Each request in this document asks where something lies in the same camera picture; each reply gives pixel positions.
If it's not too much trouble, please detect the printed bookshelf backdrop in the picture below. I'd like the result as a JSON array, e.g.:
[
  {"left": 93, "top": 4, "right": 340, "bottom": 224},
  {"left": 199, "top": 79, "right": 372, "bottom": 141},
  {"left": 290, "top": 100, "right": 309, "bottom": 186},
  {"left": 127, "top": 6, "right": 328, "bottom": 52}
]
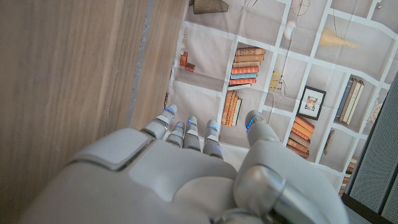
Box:
[{"left": 161, "top": 0, "right": 398, "bottom": 194}]

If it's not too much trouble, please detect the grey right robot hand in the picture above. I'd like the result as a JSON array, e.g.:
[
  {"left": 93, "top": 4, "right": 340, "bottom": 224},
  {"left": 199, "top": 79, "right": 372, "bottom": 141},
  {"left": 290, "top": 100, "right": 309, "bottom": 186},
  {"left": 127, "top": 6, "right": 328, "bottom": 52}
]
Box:
[{"left": 18, "top": 104, "right": 351, "bottom": 224}]

